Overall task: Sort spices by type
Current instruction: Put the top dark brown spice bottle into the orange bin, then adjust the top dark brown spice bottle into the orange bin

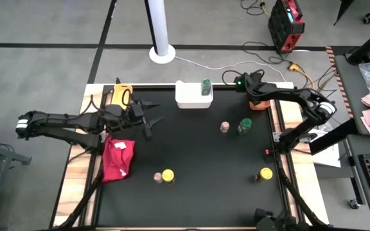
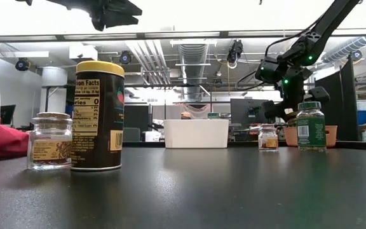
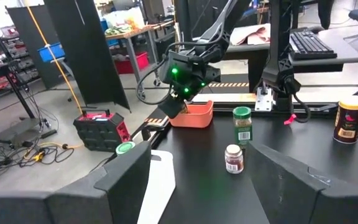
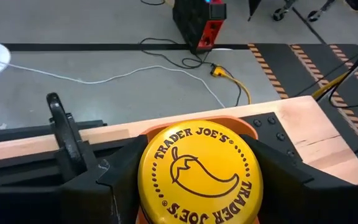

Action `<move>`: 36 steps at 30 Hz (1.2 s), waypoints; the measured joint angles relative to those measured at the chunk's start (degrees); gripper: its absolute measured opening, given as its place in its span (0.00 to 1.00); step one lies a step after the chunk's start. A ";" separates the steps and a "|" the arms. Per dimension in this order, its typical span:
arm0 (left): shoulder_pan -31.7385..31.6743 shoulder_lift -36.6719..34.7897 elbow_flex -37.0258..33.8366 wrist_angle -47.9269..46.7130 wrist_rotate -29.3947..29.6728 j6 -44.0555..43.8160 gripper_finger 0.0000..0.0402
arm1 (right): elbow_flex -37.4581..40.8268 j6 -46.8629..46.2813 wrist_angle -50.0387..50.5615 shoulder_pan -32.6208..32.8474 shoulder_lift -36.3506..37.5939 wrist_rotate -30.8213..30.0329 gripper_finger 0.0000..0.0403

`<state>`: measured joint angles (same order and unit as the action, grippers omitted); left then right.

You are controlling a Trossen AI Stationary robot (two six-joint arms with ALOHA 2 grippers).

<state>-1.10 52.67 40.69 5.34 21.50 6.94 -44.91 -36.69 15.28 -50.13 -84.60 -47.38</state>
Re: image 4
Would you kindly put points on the yellow lid spice jar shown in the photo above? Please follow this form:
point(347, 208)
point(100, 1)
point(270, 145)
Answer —
point(197, 174)

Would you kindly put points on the black table clamp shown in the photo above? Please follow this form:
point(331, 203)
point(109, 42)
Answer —
point(64, 130)

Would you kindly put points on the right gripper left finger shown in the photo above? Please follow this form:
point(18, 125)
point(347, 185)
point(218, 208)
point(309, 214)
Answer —
point(123, 193)

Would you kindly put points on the black caster wheel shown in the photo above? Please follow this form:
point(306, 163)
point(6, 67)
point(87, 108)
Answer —
point(278, 14)
point(314, 15)

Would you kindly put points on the red black power station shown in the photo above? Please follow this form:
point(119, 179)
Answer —
point(197, 25)

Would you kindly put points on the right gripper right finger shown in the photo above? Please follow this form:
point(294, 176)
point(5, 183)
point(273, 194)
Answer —
point(284, 193)

